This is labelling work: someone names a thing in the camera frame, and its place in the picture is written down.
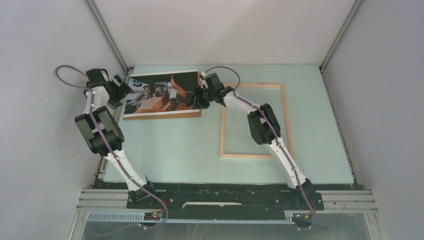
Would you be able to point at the wooden picture frame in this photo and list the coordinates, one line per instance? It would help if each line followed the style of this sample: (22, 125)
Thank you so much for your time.
(235, 138)

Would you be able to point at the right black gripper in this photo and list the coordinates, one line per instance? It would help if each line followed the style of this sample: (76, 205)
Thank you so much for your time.
(193, 100)

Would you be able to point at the aluminium rail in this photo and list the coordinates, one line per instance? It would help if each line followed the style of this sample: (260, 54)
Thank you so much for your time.
(334, 201)

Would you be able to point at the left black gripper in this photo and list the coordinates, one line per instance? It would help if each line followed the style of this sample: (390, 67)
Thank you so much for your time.
(122, 91)

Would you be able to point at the printed photo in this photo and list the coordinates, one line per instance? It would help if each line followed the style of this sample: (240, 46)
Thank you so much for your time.
(155, 92)

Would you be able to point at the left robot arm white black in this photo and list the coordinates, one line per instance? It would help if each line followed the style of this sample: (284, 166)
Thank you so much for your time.
(102, 133)

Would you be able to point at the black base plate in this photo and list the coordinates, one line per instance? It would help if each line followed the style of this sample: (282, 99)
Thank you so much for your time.
(228, 202)

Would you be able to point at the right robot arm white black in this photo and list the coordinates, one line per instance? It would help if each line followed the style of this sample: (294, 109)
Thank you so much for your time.
(263, 125)

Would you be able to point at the brown backing board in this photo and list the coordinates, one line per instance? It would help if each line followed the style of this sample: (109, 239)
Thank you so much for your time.
(165, 115)

